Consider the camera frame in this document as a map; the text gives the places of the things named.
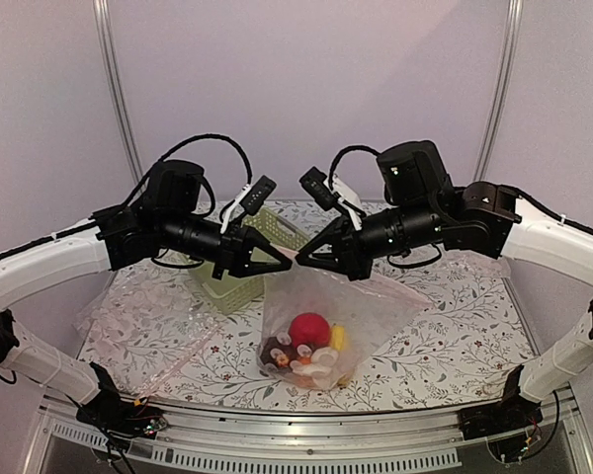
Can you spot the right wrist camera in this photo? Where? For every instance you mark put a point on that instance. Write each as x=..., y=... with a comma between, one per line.
x=331, y=193

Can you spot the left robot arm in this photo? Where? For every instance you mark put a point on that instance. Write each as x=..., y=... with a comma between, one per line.
x=163, y=217

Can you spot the clear zip top bag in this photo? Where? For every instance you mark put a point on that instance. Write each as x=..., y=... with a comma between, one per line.
x=371, y=311

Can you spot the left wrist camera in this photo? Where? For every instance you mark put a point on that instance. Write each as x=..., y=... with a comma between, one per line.
x=247, y=203

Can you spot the aluminium frame post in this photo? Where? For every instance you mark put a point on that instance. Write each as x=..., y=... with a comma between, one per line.
x=103, y=24
x=501, y=89

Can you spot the right rear clear bag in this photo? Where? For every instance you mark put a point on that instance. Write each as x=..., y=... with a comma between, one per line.
x=465, y=264

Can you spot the white toy garlic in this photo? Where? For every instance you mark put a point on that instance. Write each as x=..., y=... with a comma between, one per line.
x=318, y=364

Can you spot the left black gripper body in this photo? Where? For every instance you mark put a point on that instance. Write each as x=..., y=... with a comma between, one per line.
x=226, y=252

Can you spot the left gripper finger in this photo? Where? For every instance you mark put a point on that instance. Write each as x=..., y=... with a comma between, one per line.
x=261, y=246
x=252, y=269

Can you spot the left clear dotted bag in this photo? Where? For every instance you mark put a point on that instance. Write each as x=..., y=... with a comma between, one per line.
x=145, y=326

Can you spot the right aluminium frame post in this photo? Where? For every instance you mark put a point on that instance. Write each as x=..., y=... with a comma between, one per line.
x=501, y=89

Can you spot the dark red toy fruit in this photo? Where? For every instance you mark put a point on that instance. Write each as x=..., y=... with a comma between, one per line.
x=277, y=353

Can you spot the red toy apple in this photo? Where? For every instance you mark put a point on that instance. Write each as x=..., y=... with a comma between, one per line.
x=309, y=329

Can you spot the front aluminium rail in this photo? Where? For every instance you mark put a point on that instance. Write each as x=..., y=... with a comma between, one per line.
x=214, y=439

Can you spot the orange toy orange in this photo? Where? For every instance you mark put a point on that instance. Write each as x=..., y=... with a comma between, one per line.
x=304, y=372

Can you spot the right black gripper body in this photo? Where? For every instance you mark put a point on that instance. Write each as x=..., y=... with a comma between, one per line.
x=374, y=253

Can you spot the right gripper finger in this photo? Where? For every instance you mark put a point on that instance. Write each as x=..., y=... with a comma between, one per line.
x=324, y=262
x=322, y=246

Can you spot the left aluminium frame post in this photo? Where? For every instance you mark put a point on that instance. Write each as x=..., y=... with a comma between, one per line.
x=103, y=24

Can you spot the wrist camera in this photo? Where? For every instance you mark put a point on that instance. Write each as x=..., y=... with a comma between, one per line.
x=247, y=203
x=331, y=193

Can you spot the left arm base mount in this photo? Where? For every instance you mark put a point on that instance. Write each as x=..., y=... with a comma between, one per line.
x=109, y=412

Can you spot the yellow toy mango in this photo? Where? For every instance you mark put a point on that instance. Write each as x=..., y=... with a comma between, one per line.
x=339, y=339

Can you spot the floral table mat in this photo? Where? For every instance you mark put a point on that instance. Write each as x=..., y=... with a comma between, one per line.
x=458, y=351

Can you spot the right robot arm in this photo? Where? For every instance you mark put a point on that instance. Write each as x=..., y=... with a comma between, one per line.
x=495, y=221

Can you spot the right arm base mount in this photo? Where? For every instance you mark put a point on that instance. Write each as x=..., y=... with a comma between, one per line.
x=510, y=413

